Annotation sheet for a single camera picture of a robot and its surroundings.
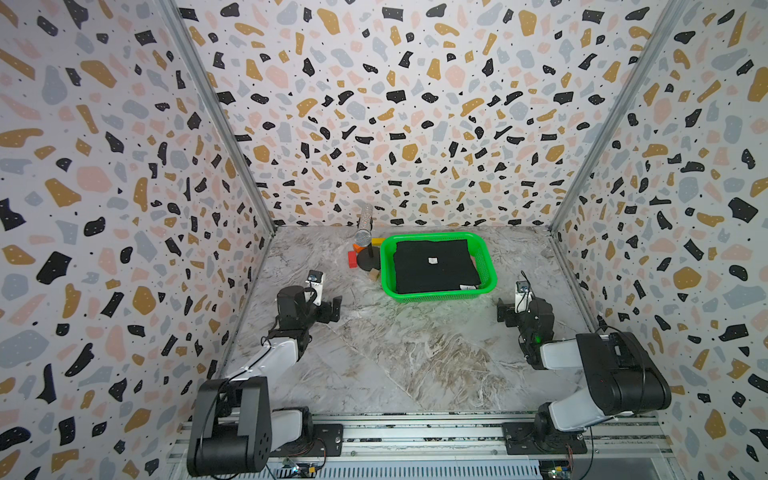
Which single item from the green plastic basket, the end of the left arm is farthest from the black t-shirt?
the end of the left arm

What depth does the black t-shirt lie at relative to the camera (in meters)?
1.02

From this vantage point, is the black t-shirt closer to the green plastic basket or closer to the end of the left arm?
the green plastic basket
